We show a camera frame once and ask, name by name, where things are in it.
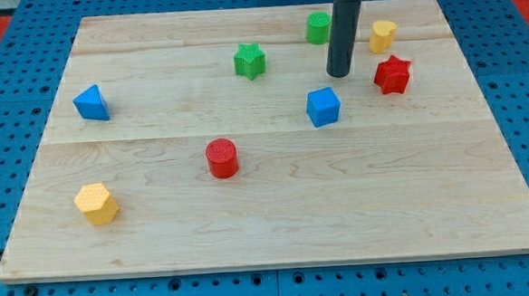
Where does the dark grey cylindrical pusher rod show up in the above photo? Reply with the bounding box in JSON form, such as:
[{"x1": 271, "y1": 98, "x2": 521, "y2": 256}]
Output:
[{"x1": 326, "y1": 0, "x2": 362, "y2": 78}]

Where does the wooden board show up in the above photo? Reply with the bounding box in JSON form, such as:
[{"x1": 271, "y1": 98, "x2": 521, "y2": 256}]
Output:
[{"x1": 0, "y1": 0, "x2": 529, "y2": 284}]

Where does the green cylinder block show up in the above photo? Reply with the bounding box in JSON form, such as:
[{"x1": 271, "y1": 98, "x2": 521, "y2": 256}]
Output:
[{"x1": 305, "y1": 11, "x2": 332, "y2": 44}]

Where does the yellow heart block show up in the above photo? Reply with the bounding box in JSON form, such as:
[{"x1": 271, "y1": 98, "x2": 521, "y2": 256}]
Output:
[{"x1": 369, "y1": 20, "x2": 398, "y2": 54}]

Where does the red star block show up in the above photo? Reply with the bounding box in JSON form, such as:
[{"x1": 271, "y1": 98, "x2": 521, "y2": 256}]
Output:
[{"x1": 373, "y1": 55, "x2": 411, "y2": 94}]

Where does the blue cube block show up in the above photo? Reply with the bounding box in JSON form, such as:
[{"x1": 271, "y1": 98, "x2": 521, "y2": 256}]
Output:
[{"x1": 306, "y1": 88, "x2": 341, "y2": 127}]

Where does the green star block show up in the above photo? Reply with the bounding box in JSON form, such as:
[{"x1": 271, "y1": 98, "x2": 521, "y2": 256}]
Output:
[{"x1": 234, "y1": 43, "x2": 266, "y2": 81}]

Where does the red cylinder block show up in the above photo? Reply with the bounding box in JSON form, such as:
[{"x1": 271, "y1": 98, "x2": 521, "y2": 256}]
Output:
[{"x1": 205, "y1": 138, "x2": 238, "y2": 178}]

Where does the blue triangle block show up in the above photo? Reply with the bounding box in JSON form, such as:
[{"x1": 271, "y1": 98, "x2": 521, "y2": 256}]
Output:
[{"x1": 72, "y1": 84, "x2": 111, "y2": 121}]

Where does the yellow hexagon block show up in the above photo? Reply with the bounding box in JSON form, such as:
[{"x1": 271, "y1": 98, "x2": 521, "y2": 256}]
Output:
[{"x1": 74, "y1": 183, "x2": 119, "y2": 225}]

